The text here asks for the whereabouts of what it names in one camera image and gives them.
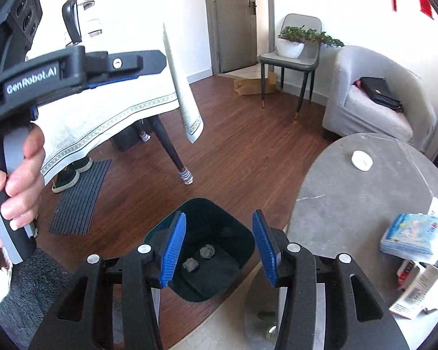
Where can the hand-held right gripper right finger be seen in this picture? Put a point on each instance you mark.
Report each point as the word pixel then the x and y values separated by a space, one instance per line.
pixel 264 248

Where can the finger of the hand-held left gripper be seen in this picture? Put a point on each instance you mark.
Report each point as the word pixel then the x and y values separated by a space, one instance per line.
pixel 131 62

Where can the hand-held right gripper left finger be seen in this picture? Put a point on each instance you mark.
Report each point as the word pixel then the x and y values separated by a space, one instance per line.
pixel 173 248

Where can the dark green trash bin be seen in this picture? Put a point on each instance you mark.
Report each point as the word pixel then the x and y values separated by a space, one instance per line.
pixel 219 222

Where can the small white round object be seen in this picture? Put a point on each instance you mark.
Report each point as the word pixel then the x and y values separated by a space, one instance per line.
pixel 362 160

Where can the blue tissue packet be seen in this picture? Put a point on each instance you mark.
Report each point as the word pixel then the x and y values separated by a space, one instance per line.
pixel 412 237

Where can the white cardboard carton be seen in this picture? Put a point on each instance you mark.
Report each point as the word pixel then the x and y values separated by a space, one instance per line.
pixel 419 291

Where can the person's left hand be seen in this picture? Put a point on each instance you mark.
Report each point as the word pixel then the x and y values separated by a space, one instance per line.
pixel 25 175

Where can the crumpled paper ball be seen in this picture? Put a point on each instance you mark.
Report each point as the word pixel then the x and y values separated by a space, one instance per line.
pixel 207 251
pixel 191 265

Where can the striped table leg sock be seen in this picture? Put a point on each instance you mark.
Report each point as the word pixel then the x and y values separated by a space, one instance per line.
pixel 144 137
pixel 186 177

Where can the black storage box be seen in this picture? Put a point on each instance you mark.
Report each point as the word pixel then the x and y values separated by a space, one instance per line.
pixel 126 138

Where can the grey stone coffee table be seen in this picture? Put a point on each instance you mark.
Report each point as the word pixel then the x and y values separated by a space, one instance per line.
pixel 350 207

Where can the dark green white-soled shoe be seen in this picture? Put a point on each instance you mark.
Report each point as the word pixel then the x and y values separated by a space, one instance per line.
pixel 64 184
pixel 81 164

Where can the dark ribbed floor mat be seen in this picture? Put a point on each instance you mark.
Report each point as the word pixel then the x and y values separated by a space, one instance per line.
pixel 80 204

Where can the grey door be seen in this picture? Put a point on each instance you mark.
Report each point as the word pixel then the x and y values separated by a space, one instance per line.
pixel 233 25

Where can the flat brown cardboard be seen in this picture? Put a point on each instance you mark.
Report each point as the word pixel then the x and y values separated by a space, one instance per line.
pixel 248 85

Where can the red and white small box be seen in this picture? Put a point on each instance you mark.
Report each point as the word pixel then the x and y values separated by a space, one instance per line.
pixel 407 273

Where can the person's dark fleece trousers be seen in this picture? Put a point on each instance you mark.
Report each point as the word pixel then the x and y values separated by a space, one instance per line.
pixel 29 291

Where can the potted plant in white pot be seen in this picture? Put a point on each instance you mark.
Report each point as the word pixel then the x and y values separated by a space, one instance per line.
pixel 288 47

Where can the grey chair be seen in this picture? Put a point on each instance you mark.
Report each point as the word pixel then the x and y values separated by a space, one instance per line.
pixel 299 62

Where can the grey armchair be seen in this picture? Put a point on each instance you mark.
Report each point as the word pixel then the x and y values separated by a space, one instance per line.
pixel 372 116

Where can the black handbag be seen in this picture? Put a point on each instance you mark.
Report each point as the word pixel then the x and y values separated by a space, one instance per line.
pixel 377 91

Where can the red paper wall decoration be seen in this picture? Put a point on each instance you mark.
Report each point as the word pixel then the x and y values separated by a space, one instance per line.
pixel 425 3

